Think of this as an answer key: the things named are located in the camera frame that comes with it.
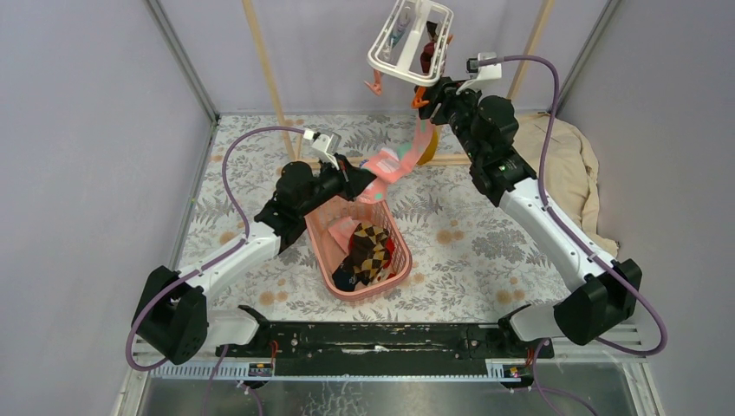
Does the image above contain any red snowflake sock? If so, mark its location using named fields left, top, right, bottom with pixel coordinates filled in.
left=383, top=237, right=395, bottom=269

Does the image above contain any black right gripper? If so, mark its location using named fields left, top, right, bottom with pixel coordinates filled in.
left=413, top=77, right=485, bottom=164

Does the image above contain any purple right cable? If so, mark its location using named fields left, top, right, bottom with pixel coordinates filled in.
left=493, top=55, right=668, bottom=416

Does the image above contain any floral patterned mat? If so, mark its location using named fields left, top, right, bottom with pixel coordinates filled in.
left=178, top=114, right=569, bottom=322

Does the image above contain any navy sock red cuff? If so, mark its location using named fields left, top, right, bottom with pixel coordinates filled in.
left=332, top=268, right=358, bottom=292

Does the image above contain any white plastic clip hanger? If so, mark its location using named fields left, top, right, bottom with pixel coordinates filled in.
left=367, top=1, right=454, bottom=87

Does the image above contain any orange clothes peg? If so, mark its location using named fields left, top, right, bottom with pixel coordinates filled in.
left=411, top=86, right=430, bottom=109

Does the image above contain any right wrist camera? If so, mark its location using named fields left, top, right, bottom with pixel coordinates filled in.
left=457, top=53, right=503, bottom=94

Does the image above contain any pink laundry basket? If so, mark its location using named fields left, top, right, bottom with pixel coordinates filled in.
left=306, top=197, right=413, bottom=302

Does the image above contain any pink clothes peg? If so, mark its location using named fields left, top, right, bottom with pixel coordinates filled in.
left=364, top=69, right=382, bottom=96

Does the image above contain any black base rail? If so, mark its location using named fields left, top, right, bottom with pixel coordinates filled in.
left=216, top=321, right=554, bottom=377

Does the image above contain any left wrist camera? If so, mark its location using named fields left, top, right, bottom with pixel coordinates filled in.
left=302, top=128, right=341, bottom=170

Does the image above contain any brown argyle sock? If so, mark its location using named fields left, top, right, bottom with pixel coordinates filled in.
left=340, top=222, right=391, bottom=286

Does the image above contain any wooden clothes rack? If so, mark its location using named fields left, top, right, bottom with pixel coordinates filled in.
left=252, top=1, right=553, bottom=144

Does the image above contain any mustard yellow sock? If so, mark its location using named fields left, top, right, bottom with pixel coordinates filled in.
left=417, top=127, right=441, bottom=166

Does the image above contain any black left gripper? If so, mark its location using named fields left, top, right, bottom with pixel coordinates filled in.
left=296, top=153, right=376, bottom=218

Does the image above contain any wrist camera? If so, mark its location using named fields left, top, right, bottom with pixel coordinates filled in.
left=457, top=53, right=503, bottom=94
left=302, top=128, right=341, bottom=170

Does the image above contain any beige cloth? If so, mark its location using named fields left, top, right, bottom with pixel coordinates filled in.
left=513, top=114, right=619, bottom=257

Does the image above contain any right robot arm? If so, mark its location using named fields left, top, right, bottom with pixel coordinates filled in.
left=413, top=78, right=642, bottom=357

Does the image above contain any pink green patterned sock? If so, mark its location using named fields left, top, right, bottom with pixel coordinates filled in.
left=356, top=118, right=436, bottom=205

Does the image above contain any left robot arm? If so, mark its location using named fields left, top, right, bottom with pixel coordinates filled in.
left=125, top=155, right=377, bottom=371

